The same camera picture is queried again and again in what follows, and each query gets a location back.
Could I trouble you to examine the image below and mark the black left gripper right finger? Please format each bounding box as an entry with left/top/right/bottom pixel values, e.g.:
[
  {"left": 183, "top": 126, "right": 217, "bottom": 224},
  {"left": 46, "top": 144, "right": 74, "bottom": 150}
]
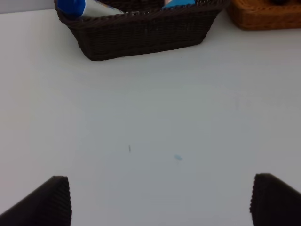
[{"left": 250, "top": 173, "right": 301, "bottom": 226}]

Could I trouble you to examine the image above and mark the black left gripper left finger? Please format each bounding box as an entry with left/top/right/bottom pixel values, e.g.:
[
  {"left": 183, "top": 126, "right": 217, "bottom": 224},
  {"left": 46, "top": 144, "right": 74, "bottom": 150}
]
[{"left": 0, "top": 176, "right": 72, "bottom": 226}]

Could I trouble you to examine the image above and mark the white bottle blue cap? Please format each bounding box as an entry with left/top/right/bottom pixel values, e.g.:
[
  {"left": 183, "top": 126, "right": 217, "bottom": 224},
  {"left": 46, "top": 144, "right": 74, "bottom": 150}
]
[{"left": 57, "top": 0, "right": 124, "bottom": 18}]

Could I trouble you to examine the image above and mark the pink bottle white cap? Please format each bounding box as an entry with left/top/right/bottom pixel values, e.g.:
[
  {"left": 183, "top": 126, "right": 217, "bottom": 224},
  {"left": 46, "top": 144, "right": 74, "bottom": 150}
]
[{"left": 162, "top": 0, "right": 196, "bottom": 9}]

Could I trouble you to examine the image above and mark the light orange wicker basket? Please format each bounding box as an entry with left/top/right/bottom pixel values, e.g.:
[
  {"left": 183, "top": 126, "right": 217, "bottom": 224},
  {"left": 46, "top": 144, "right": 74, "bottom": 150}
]
[{"left": 226, "top": 0, "right": 301, "bottom": 31}]

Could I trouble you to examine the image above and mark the dark brown wicker basket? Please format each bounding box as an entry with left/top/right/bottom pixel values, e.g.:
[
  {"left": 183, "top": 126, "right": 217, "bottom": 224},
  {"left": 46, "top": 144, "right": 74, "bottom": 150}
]
[{"left": 54, "top": 0, "right": 229, "bottom": 61}]

